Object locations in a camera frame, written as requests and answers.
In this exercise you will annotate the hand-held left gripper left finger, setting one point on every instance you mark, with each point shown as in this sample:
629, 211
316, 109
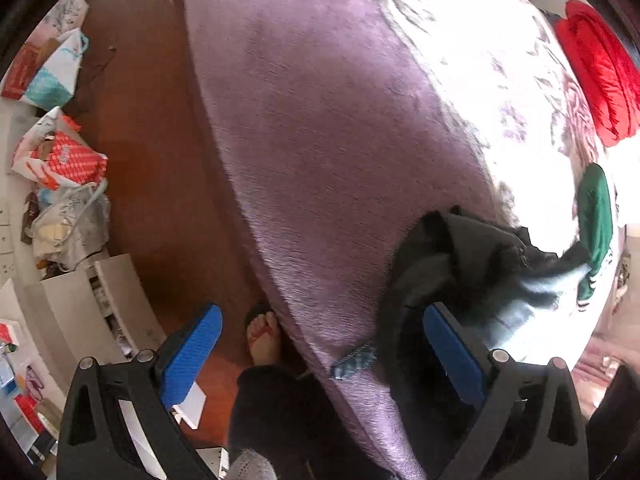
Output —
192, 355

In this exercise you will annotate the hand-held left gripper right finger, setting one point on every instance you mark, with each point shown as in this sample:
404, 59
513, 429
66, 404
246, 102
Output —
452, 355

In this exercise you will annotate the black leather jacket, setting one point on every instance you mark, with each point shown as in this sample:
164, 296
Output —
460, 260

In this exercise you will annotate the person's left foot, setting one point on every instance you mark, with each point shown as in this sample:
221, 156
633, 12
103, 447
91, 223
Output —
262, 337

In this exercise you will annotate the small blue patterned item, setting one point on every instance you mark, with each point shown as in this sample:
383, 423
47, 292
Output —
352, 360

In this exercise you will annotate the person's dark trousers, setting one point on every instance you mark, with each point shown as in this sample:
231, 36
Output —
280, 420

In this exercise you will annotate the white drawer unit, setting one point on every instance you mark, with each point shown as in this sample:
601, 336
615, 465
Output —
80, 310

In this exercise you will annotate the person's grey knit sweater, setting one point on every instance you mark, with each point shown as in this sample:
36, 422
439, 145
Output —
247, 466

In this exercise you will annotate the white plastic bag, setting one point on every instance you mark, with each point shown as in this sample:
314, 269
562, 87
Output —
70, 225

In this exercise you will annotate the green garment with white stripes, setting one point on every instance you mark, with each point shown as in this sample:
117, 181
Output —
595, 210

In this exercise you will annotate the red and white patterned bag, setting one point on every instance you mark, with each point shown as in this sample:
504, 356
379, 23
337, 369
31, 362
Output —
67, 157

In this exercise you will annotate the purple floral blanket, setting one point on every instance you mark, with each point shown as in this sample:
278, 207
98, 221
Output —
325, 135

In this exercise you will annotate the teal and white bag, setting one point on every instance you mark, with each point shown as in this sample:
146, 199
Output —
52, 77

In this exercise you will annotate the red duvet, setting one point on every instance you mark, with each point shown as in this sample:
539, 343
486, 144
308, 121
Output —
600, 65

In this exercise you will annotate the red flat box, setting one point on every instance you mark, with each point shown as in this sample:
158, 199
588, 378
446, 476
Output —
20, 72

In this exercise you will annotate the floral fabric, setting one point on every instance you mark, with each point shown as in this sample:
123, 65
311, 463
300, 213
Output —
62, 10

